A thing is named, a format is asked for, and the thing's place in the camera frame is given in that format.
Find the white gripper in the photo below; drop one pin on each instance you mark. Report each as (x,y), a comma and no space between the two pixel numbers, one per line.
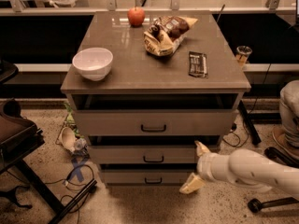
(205,166)

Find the drawer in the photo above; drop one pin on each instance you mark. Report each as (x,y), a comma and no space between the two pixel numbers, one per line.
(147,149)
(145,174)
(155,114)

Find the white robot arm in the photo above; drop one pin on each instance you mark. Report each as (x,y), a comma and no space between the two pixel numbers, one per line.
(244,168)

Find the grey drawer cabinet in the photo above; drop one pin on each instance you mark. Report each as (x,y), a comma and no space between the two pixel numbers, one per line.
(134,71)

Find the office chair base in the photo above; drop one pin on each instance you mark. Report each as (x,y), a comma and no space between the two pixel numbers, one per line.
(280,171)

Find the black snack bar wrapper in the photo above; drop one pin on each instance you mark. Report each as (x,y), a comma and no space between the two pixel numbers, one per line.
(197,64)

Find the plastic cup with drink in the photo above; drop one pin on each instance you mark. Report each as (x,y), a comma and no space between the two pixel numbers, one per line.
(242,54)

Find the trash pile on floor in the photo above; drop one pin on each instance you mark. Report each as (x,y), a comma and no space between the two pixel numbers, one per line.
(70,138)

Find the yellow brown chip bag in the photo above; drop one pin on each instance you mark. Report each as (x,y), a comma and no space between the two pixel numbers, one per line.
(166,33)

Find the white bowl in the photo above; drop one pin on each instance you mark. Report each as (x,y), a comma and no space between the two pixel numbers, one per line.
(93,63)

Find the red apple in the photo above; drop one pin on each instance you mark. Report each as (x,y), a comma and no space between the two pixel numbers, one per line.
(136,16)

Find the black chair at left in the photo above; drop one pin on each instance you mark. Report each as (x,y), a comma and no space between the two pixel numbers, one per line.
(18,138)

